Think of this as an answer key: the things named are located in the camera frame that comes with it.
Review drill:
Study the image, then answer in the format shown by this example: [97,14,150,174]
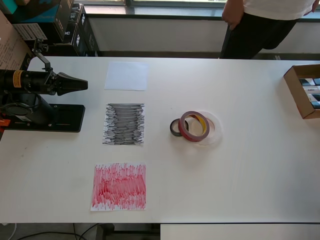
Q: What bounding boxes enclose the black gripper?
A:
[29,70,89,96]

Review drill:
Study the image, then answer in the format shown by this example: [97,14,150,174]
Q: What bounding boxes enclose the black tape roll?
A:
[169,118,187,138]

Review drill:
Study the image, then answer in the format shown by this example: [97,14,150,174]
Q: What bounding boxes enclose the red tape roll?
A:
[179,110,210,143]

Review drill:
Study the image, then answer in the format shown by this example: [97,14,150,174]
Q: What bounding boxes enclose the white tape roll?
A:
[186,109,224,148]

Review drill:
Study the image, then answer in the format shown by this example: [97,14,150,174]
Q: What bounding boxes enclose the person right hand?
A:
[221,7,244,32]

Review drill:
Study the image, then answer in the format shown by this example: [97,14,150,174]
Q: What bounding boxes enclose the black monitor box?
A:
[72,12,102,58]

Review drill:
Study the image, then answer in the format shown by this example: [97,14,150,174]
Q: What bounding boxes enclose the blank white paper sheet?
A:
[104,61,149,91]

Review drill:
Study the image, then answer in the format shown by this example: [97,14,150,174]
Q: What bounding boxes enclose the black box with white label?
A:
[12,22,78,46]

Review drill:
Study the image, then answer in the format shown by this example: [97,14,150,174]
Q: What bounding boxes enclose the cardboard box with shipping label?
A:
[0,9,35,72]

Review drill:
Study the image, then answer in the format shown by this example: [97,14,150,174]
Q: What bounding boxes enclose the small black box white text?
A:
[67,3,87,27]

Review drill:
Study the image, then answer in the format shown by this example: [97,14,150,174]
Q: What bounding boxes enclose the orange clamp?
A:
[0,101,12,127]

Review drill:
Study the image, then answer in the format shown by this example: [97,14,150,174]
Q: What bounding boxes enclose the black box with blue print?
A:
[4,0,75,42]

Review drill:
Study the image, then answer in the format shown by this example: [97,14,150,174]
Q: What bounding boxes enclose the black scribbled paper sheet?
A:
[101,102,146,147]

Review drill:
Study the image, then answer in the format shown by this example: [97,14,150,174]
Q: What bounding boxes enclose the teal box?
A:
[0,0,19,16]

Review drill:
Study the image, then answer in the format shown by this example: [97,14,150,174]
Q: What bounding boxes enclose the red scribbled paper sheet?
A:
[90,162,147,212]

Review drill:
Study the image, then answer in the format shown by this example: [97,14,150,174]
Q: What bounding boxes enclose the person white shirt black shorts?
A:
[219,0,317,60]

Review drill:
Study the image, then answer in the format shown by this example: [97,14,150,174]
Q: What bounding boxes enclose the open brown cardboard box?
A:
[283,64,320,120]

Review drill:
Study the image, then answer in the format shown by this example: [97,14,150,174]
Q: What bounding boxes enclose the small white printed package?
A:
[301,86,320,95]

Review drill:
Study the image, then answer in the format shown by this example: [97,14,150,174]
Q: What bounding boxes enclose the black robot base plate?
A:
[4,103,86,133]

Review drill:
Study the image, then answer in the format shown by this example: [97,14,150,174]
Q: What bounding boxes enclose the wrist camera board on bracket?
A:
[31,37,55,76]

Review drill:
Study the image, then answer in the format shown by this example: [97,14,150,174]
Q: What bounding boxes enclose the dark window frame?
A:
[73,0,320,23]

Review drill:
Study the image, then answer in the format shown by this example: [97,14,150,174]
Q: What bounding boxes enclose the black floor cable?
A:
[9,223,101,240]

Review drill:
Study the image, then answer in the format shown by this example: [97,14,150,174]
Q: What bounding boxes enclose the black table leg frame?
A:
[97,222,161,240]

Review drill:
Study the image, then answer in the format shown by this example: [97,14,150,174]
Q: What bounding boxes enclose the white floor cable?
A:
[0,221,18,240]

